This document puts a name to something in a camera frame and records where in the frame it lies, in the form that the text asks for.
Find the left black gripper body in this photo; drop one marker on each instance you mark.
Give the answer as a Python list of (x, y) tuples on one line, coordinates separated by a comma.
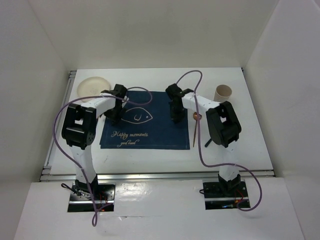
[(114, 114)]

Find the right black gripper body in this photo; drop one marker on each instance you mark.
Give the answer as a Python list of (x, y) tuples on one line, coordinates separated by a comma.
[(177, 113)]

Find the dark blue cloth placemat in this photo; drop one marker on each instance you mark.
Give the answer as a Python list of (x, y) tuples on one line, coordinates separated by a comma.
[(146, 127)]

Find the cream round plate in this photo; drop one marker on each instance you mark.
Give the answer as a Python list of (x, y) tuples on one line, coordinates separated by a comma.
[(92, 86)]

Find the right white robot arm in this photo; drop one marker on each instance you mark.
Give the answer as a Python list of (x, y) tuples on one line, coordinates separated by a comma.
[(223, 126)]

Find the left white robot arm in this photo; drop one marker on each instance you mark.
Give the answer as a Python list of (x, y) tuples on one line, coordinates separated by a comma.
[(79, 131)]

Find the copper spoon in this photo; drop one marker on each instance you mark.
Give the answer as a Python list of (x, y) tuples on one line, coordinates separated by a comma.
[(196, 117)]

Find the beige paper cup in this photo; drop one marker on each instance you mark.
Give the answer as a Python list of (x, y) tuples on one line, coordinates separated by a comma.
[(222, 93)]

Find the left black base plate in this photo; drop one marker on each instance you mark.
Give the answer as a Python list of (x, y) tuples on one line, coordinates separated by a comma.
[(81, 201)]

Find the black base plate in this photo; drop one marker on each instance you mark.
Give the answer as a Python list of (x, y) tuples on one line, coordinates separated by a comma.
[(216, 199), (81, 201)]

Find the aluminium rail front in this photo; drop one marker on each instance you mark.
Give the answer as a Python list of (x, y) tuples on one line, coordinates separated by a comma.
[(47, 177)]

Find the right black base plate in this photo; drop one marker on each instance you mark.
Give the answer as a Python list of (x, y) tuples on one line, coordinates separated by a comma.
[(216, 199)]

